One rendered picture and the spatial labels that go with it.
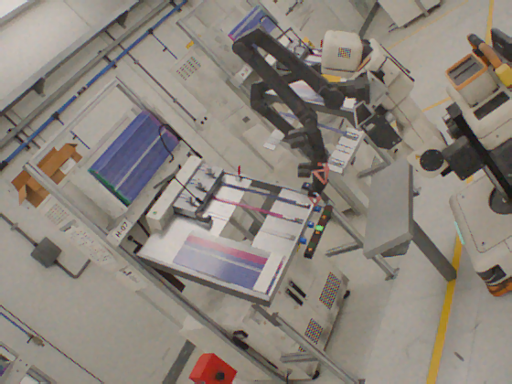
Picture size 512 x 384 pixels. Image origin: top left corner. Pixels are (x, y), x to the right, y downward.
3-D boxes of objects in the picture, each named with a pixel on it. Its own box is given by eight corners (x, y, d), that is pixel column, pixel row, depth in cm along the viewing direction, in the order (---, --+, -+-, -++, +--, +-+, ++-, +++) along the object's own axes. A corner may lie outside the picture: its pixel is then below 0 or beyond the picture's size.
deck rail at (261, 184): (319, 201, 264) (319, 193, 259) (318, 204, 262) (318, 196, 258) (202, 171, 287) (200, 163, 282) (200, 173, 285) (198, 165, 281)
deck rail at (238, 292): (271, 304, 221) (270, 297, 217) (269, 307, 220) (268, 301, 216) (140, 259, 244) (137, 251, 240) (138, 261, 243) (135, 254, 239)
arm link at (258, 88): (242, 85, 220) (246, 81, 229) (252, 112, 224) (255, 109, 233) (337, 54, 209) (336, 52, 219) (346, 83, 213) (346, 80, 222)
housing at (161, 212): (207, 176, 285) (203, 157, 275) (164, 238, 254) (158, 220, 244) (195, 173, 287) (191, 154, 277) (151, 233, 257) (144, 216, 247)
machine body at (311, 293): (356, 285, 304) (292, 221, 285) (319, 384, 260) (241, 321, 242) (287, 301, 351) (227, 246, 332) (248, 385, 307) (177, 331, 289)
